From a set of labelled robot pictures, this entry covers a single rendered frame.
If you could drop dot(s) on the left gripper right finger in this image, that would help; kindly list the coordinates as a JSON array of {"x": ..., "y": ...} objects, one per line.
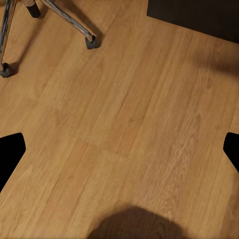
[{"x": 231, "y": 148}]

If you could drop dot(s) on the cabinet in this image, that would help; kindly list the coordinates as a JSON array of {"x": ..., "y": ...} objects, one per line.
[{"x": 219, "y": 18}]

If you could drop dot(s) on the swivel chair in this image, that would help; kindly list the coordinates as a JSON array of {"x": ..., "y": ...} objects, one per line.
[{"x": 5, "y": 68}]

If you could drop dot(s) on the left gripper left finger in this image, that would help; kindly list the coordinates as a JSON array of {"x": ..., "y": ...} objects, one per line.
[{"x": 12, "y": 149}]

